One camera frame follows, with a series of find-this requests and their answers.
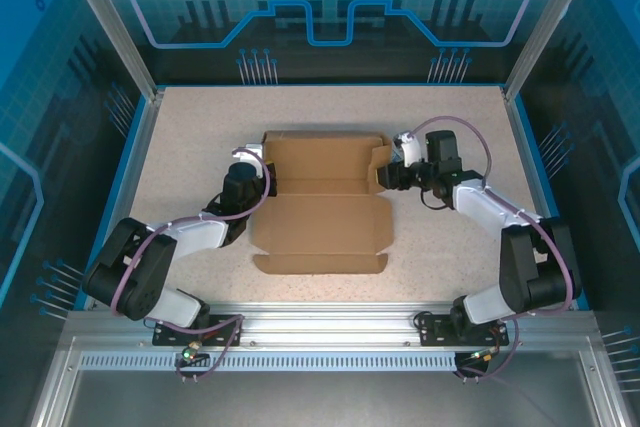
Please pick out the brown cardboard box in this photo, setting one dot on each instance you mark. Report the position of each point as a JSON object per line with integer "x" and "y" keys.
{"x": 325, "y": 217}

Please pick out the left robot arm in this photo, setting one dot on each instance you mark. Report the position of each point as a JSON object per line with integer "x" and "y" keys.
{"x": 195, "y": 234}

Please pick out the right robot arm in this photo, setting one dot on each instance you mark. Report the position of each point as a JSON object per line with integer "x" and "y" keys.
{"x": 520, "y": 267}

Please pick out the left yellow power connector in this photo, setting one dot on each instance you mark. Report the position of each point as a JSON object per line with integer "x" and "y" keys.
{"x": 191, "y": 349}

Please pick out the yellow power connector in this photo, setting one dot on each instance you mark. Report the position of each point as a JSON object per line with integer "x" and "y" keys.
{"x": 191, "y": 349}
{"x": 485, "y": 354}

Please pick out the right yellow power connector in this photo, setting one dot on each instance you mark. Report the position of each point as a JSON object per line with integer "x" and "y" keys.
{"x": 485, "y": 354}

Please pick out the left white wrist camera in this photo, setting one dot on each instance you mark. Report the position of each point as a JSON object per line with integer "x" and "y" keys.
{"x": 252, "y": 151}

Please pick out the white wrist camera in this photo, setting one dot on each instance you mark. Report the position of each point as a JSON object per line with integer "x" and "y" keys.
{"x": 252, "y": 151}
{"x": 412, "y": 149}

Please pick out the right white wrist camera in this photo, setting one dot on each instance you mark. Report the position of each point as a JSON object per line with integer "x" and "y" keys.
{"x": 412, "y": 149}

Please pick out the right aluminium side rail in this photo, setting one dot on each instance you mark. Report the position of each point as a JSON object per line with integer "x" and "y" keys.
{"x": 516, "y": 122}

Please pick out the aluminium side rail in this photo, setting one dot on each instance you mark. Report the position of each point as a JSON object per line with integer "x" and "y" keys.
{"x": 145, "y": 119}
{"x": 516, "y": 122}

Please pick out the left aluminium side rail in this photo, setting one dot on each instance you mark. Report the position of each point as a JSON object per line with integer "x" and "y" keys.
{"x": 145, "y": 119}

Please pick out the aluminium mounting rail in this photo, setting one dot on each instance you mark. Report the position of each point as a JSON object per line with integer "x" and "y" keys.
{"x": 325, "y": 322}

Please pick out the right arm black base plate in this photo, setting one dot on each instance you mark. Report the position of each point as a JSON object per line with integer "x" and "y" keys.
{"x": 435, "y": 329}

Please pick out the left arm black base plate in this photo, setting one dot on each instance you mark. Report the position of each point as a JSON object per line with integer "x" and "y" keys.
{"x": 172, "y": 337}

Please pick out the right aluminium frame post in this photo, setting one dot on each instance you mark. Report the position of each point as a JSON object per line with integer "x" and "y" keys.
{"x": 552, "y": 17}

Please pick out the aluminium frame post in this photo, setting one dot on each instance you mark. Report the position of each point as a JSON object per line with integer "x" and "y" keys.
{"x": 552, "y": 17}
{"x": 111, "y": 17}

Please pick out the left aluminium frame post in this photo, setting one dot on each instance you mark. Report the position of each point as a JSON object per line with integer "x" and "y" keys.
{"x": 111, "y": 17}

